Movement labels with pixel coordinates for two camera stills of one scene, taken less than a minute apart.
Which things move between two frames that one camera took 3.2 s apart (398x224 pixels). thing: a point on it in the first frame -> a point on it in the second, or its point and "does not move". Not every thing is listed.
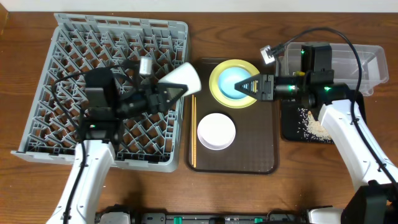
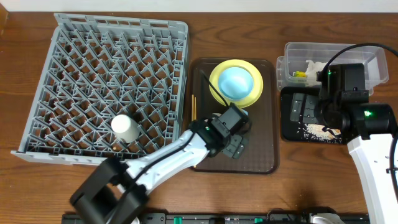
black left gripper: (154, 101) -> (233, 144)
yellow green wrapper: (300, 73) does not move
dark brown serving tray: (224, 140) does not move
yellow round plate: (214, 83) does not move
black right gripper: (265, 91) -> (310, 102)
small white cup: (186, 74) -> (125, 129)
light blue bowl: (228, 78) does not move
